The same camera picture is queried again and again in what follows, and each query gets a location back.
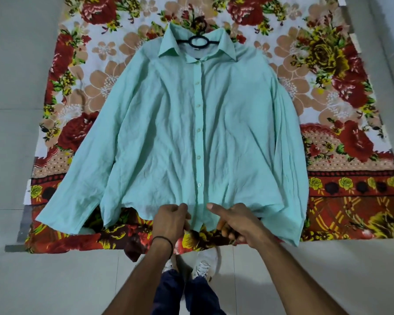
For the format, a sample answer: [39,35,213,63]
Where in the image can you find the mint green shirt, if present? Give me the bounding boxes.
[35,22,310,247]

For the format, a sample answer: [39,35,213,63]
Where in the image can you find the dark blue trousers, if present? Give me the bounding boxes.
[151,268,227,315]

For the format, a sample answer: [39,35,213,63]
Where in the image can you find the person's right hand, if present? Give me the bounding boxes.
[206,202,277,250]

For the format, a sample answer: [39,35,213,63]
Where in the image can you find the black thread wristband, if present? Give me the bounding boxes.
[151,235,174,259]

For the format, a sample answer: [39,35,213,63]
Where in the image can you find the black plastic hanger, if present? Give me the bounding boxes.
[176,16,221,49]

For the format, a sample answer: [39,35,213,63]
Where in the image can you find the person's right forearm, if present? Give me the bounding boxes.
[256,236,348,315]

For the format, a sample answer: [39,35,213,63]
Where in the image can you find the person's left forearm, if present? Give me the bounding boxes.
[102,239,174,315]

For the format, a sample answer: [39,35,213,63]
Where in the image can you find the floral patterned blanket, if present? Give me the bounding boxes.
[25,0,394,263]

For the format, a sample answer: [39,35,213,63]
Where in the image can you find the person's left hand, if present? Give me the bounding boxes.
[151,203,192,250]

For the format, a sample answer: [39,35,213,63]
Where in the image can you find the white sneaker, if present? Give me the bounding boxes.
[162,255,179,274]
[192,246,222,283]

